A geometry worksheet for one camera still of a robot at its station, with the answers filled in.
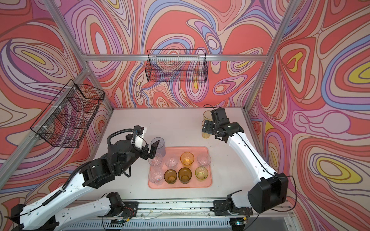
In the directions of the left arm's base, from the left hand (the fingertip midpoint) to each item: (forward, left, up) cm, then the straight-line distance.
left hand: (152, 138), depth 65 cm
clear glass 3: (+2, -6, -31) cm, 31 cm away
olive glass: (-6, -15, -30) cm, 33 cm away
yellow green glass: (+22, -29, -29) cm, 47 cm away
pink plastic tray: (-4, -13, -25) cm, 28 cm away
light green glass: (-5, -25, -30) cm, 39 cm away
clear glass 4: (+4, -27, -30) cm, 40 cm away
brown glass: (-7, -6, -29) cm, 31 cm away
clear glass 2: (+2, +3, -29) cm, 29 cm away
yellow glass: (+30, -30, -17) cm, 46 cm away
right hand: (+12, -30, -10) cm, 34 cm away
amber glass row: (+3, -16, -27) cm, 32 cm away
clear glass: (-6, +3, -30) cm, 30 cm away
